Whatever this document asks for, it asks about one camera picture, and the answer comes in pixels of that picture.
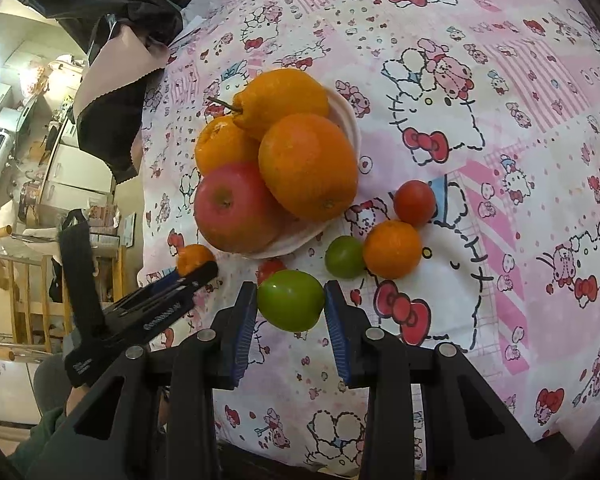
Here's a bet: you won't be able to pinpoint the white kitchen cabinets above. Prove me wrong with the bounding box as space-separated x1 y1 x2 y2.
45 120 116 206

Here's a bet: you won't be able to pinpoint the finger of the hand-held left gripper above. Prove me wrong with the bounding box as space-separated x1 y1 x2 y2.
114 271 182 312
129 261 220 320

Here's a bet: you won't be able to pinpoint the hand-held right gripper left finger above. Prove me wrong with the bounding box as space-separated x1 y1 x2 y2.
27 281 258 480

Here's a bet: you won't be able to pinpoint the pink zigzag-edged cloth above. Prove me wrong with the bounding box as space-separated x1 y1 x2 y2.
74 35 168 123

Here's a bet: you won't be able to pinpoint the large bumpy-topped orange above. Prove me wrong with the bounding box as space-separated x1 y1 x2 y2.
207 69 331 142

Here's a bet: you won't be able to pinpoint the black zigzag-edged cloth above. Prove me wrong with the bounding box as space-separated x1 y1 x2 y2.
77 67 168 183

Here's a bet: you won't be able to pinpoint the large navel orange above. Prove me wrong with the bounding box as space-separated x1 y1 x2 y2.
258 114 359 222

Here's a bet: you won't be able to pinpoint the red apple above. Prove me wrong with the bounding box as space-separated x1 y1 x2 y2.
194 161 283 254

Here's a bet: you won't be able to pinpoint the person's left forearm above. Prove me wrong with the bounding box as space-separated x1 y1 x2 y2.
7 405 73 480

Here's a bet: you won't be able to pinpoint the small mandarin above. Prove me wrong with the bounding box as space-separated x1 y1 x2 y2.
176 243 216 277

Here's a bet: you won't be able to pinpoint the wooden stool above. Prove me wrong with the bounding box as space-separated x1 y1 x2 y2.
0 250 67 358

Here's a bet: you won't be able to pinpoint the white paper sheet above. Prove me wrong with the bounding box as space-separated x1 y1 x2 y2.
172 15 207 47

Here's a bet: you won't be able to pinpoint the person's left hand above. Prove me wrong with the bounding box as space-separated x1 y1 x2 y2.
64 384 93 418

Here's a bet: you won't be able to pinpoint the small green plum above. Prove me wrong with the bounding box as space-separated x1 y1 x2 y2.
325 235 366 280

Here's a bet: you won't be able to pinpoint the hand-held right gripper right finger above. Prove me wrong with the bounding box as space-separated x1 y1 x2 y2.
322 280 543 480

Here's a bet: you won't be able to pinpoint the red cherry tomato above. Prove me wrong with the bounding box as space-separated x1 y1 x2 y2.
256 258 288 286
393 180 437 226

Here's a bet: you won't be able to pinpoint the pink strawberry-print plate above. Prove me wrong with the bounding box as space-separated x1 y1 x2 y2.
215 86 362 261

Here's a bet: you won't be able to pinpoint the person's grey trousers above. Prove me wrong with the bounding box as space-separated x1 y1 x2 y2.
32 354 78 411

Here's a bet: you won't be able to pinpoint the large green plum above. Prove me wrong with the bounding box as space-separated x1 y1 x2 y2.
256 269 326 332

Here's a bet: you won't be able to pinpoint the medium orange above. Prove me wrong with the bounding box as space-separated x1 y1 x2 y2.
194 116 261 177

